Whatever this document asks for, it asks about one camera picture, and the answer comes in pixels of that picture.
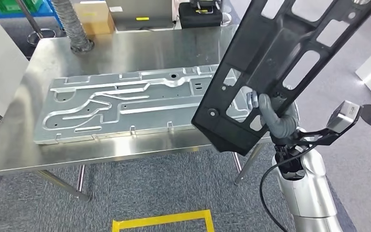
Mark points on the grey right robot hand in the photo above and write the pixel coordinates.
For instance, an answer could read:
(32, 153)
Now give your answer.
(270, 117)

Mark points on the black plastic panel part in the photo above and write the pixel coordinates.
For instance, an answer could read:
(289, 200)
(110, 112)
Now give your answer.
(236, 134)

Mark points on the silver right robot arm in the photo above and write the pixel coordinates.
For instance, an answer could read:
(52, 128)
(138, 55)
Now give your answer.
(310, 192)

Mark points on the stainless steel workbench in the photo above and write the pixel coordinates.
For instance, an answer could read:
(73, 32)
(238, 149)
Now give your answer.
(124, 48)

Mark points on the blue metal shelf rack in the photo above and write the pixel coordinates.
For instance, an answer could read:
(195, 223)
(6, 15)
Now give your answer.
(48, 12)

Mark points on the black equipment case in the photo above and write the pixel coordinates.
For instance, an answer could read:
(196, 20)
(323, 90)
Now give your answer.
(198, 20)

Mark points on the black device with yellow label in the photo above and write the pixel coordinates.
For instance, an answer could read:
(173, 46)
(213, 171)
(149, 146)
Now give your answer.
(204, 8)

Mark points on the stamped grey metal plate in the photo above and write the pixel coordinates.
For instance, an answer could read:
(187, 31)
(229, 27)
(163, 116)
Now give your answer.
(140, 121)

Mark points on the yellow floor tape square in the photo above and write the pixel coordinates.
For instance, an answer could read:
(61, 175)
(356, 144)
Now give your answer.
(163, 219)

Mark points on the grey laptop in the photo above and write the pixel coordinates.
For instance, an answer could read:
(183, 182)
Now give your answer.
(140, 12)

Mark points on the brown cardboard box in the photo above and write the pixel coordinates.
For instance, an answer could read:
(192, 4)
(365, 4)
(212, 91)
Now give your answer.
(92, 19)

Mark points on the green plastic crate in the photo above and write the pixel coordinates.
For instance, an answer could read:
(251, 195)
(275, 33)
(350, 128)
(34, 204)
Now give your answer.
(22, 5)

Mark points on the white cabinet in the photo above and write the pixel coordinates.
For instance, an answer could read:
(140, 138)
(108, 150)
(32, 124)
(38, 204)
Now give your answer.
(0, 64)

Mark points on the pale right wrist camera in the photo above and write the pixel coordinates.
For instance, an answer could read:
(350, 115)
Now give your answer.
(344, 115)

